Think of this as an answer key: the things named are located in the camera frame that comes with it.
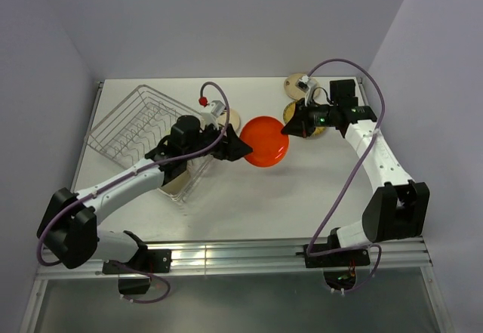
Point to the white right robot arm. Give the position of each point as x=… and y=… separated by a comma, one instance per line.
x=397, y=208

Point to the beige patterned plate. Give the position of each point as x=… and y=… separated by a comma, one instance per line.
x=294, y=91

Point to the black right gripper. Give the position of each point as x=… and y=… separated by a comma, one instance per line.
x=299, y=124

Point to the beige plate green spot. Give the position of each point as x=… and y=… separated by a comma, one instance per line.
x=232, y=116

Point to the beige floral ceramic bowl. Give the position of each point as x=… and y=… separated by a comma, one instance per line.
x=174, y=188

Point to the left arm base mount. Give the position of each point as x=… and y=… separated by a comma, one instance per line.
x=140, y=273

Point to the woven bamboo tray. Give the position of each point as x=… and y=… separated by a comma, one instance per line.
x=288, y=113

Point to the aluminium rail frame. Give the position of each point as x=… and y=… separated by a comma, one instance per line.
x=234, y=216

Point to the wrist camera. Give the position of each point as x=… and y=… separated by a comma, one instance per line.
x=211, y=111
x=308, y=85

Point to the wire dish rack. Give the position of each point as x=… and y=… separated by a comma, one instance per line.
x=136, y=125

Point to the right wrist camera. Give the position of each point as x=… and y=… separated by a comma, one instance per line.
x=308, y=85

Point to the orange plastic plate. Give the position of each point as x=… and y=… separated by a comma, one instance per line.
x=269, y=145

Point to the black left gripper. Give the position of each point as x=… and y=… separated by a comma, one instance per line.
x=230, y=147

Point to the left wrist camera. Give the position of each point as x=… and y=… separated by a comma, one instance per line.
x=211, y=111

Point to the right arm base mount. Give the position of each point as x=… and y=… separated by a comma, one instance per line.
x=339, y=267

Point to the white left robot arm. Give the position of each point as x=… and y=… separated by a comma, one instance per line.
x=69, y=228

